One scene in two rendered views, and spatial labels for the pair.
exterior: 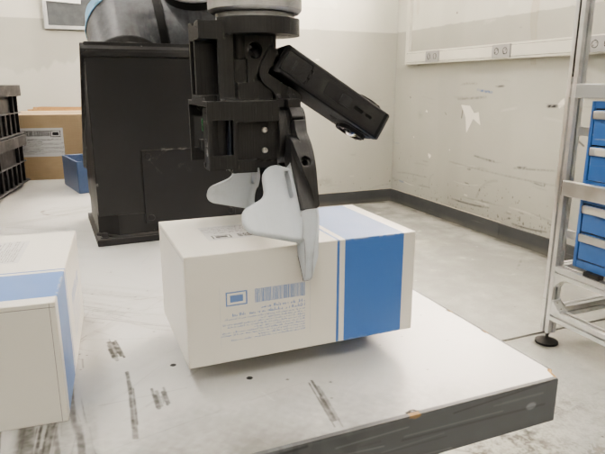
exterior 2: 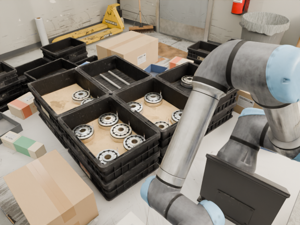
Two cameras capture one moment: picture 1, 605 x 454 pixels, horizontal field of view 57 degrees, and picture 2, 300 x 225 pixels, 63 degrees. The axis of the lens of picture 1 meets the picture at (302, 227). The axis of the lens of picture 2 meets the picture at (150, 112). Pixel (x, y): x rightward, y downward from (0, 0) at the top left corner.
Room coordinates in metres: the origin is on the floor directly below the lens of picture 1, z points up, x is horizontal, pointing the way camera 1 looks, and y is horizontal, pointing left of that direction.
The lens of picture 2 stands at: (0.33, -0.14, 1.64)
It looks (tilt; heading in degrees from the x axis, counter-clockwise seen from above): 38 degrees down; 62
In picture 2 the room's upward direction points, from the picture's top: straight up
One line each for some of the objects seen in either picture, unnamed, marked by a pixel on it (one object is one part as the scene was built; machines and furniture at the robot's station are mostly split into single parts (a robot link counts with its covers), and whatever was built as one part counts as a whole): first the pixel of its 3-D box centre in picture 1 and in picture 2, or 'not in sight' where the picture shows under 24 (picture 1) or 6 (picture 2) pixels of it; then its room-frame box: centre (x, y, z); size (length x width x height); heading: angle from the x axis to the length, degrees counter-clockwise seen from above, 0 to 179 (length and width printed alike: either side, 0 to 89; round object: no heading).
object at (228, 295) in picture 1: (283, 274); not in sight; (0.49, 0.02, 0.76); 0.20 x 0.12 x 0.09; 112
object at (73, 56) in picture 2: not in sight; (67, 64); (0.73, 2.57, 0.37); 0.40 x 0.30 x 0.45; 23
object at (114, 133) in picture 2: not in sight; (121, 130); (0.62, 0.70, 0.86); 0.10 x 0.10 x 0.01
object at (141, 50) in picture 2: not in sight; (128, 53); (1.07, 1.60, 0.80); 0.40 x 0.30 x 0.20; 22
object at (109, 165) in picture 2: not in sight; (107, 127); (0.56, 0.69, 0.92); 0.40 x 0.30 x 0.02; 102
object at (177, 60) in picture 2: not in sight; (181, 65); (1.40, 1.32, 0.74); 0.16 x 0.12 x 0.07; 118
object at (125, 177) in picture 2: not in sight; (110, 151); (0.56, 0.69, 0.76); 0.40 x 0.30 x 0.12; 102
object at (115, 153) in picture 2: not in sight; (107, 158); (0.51, 0.57, 0.86); 0.10 x 0.10 x 0.01
